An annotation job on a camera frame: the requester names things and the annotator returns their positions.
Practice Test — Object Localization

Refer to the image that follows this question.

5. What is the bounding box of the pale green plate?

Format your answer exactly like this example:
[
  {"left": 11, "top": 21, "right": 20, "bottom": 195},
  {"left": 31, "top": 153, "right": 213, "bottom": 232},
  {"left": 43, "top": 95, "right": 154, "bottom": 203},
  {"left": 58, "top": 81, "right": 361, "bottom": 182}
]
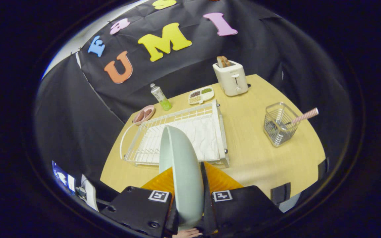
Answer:
[{"left": 159, "top": 125, "right": 205, "bottom": 231}]

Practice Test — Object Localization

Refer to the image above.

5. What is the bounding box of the white side table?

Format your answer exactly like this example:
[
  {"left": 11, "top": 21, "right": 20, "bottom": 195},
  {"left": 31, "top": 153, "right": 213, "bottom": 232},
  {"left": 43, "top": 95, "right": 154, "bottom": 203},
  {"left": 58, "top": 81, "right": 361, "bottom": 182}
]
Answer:
[{"left": 79, "top": 174, "right": 100, "bottom": 212}]

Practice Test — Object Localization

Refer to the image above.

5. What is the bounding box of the toast slice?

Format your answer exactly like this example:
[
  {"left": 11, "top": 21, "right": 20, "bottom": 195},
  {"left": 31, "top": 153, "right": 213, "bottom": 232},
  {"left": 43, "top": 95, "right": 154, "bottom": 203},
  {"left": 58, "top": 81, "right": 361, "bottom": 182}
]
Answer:
[{"left": 216, "top": 56, "right": 233, "bottom": 68}]

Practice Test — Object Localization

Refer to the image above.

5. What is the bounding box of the pink divided dish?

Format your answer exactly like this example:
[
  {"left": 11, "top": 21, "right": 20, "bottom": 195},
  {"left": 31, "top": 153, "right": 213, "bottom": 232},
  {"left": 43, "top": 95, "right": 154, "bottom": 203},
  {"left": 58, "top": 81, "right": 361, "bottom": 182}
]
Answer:
[{"left": 132, "top": 105, "right": 155, "bottom": 126}]

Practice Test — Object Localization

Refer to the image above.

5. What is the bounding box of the white divided snack tray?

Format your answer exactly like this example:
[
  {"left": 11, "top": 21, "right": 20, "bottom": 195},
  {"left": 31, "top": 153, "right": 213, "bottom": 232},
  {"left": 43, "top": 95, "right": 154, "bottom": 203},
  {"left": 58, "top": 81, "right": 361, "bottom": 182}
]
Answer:
[{"left": 188, "top": 86, "right": 215, "bottom": 105}]

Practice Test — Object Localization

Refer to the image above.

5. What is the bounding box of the pink striped handle spoon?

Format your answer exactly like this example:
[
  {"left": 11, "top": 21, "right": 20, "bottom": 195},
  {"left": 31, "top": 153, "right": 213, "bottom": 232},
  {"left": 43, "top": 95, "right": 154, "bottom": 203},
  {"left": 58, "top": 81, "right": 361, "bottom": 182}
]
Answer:
[{"left": 270, "top": 107, "right": 319, "bottom": 131}]

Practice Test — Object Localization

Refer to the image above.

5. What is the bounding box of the metal wire basket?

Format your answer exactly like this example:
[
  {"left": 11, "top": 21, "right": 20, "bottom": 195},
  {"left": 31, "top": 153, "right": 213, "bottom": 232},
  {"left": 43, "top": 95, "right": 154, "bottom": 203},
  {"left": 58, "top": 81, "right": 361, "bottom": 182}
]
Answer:
[{"left": 263, "top": 102, "right": 301, "bottom": 148}]

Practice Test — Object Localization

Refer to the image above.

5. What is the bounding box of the computer monitor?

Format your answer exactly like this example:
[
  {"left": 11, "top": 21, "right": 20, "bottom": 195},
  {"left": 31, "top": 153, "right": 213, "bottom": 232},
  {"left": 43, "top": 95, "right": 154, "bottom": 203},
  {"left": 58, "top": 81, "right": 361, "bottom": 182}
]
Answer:
[{"left": 52, "top": 161, "right": 76, "bottom": 194}]

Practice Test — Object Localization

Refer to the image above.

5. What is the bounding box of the black backdrop cloth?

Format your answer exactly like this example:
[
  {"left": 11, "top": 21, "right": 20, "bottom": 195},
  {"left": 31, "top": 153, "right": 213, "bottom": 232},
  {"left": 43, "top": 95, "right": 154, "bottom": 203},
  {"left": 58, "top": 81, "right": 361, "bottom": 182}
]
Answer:
[{"left": 33, "top": 0, "right": 353, "bottom": 185}]

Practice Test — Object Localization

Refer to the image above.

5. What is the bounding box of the white drip tray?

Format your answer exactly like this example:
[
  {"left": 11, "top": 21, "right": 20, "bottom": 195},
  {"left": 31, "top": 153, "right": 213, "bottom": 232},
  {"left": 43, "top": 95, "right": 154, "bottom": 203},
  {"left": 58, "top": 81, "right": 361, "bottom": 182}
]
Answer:
[{"left": 138, "top": 114, "right": 221, "bottom": 162}]

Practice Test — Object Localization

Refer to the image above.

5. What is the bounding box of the white toaster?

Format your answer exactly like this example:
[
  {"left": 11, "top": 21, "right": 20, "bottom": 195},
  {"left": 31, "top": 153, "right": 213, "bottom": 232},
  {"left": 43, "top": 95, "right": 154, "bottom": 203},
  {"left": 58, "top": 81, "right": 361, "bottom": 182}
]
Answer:
[{"left": 212, "top": 60, "right": 249, "bottom": 97}]

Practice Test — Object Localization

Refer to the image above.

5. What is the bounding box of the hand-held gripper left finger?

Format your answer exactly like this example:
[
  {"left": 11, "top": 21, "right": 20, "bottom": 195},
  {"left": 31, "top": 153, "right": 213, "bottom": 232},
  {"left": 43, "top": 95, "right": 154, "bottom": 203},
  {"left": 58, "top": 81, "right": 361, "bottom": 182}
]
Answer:
[{"left": 101, "top": 167, "right": 180, "bottom": 238}]

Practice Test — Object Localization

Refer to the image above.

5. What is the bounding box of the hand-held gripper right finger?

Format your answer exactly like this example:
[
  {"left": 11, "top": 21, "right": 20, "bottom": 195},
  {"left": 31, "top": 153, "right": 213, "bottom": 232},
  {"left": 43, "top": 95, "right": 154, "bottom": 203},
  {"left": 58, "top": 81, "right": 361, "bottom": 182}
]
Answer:
[{"left": 199, "top": 161, "right": 285, "bottom": 237}]

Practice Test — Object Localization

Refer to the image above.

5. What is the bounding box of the clear bottle green liquid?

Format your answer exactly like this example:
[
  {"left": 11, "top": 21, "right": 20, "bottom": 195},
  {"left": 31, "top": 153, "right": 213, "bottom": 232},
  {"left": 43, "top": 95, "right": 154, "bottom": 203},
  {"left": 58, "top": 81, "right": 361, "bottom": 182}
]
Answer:
[{"left": 149, "top": 83, "right": 172, "bottom": 111}]

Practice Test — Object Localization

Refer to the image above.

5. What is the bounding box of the white wire dish rack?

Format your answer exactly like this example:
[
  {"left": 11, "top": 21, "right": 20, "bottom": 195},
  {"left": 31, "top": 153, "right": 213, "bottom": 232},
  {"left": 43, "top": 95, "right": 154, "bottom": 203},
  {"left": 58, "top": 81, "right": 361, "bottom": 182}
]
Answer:
[{"left": 120, "top": 99, "right": 230, "bottom": 168}]

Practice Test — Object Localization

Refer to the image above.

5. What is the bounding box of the black table clamp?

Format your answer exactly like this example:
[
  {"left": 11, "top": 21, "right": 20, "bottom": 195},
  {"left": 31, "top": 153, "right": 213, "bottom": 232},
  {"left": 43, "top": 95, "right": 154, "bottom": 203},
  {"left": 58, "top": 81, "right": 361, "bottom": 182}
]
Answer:
[{"left": 270, "top": 182, "right": 291, "bottom": 207}]

